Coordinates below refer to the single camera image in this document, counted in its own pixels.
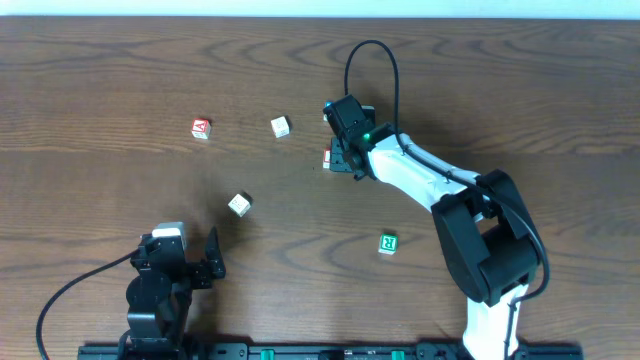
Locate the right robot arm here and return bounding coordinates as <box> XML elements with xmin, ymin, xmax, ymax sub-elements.
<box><xmin>332</xmin><ymin>122</ymin><xmax>550</xmax><ymax>359</ymax></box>

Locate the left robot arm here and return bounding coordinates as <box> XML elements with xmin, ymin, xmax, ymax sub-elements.
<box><xmin>116</xmin><ymin>222</ymin><xmax>226</xmax><ymax>359</ymax></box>

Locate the black cable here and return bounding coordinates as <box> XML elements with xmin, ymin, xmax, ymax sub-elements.
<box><xmin>35</xmin><ymin>249</ymin><xmax>141</xmax><ymax>360</ymax></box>
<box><xmin>343</xmin><ymin>39</ymin><xmax>552</xmax><ymax>360</ymax></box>

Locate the plain wooden block top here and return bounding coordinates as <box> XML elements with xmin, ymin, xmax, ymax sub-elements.
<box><xmin>270</xmin><ymin>116</ymin><xmax>290</xmax><ymax>138</ymax></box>

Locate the red letter I block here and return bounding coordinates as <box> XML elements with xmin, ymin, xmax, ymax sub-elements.
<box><xmin>323</xmin><ymin>149</ymin><xmax>331</xmax><ymax>169</ymax></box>

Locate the red letter A block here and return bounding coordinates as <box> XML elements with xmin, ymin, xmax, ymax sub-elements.
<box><xmin>191</xmin><ymin>118</ymin><xmax>212</xmax><ymax>140</ymax></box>

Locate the right black cable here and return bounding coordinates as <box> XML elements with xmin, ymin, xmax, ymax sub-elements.
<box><xmin>343</xmin><ymin>39</ymin><xmax>552</xmax><ymax>360</ymax></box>

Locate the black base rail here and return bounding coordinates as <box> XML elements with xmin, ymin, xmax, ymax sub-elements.
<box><xmin>77</xmin><ymin>342</ymin><xmax>584</xmax><ymax>360</ymax></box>

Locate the tilted plain wooden block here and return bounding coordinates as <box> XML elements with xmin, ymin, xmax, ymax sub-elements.
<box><xmin>228</xmin><ymin>193</ymin><xmax>252</xmax><ymax>217</ymax></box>

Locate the left black cable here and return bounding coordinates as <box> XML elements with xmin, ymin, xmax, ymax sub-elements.
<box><xmin>35</xmin><ymin>249</ymin><xmax>141</xmax><ymax>360</ymax></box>

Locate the green letter R block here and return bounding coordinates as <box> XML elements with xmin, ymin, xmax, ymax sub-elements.
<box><xmin>378</xmin><ymin>234</ymin><xmax>398</xmax><ymax>255</ymax></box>

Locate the blue letter P block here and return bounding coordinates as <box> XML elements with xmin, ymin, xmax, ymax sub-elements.
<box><xmin>323</xmin><ymin>101</ymin><xmax>332</xmax><ymax>122</ymax></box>

